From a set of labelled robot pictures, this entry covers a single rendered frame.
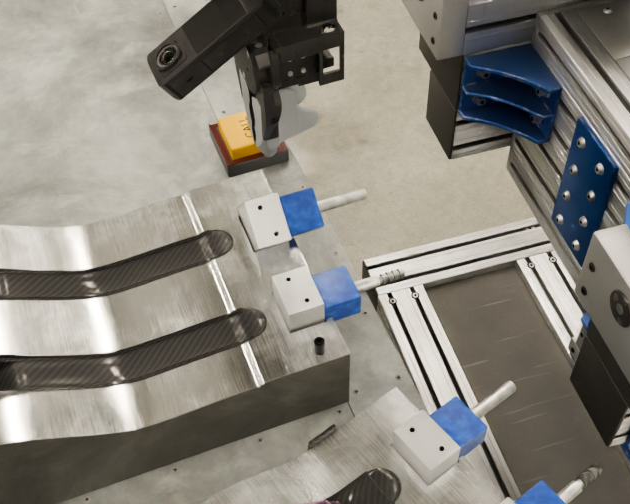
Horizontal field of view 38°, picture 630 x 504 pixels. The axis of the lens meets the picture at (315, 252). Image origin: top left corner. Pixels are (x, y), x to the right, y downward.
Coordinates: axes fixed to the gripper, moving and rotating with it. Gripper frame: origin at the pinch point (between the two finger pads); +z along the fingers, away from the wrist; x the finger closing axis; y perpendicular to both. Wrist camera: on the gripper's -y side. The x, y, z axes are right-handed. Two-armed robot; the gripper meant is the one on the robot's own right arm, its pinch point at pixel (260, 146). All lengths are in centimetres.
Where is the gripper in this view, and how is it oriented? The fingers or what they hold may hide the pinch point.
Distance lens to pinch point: 88.5
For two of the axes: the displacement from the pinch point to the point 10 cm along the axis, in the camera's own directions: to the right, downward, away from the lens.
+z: 0.2, 6.3, 7.8
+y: 9.3, -2.9, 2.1
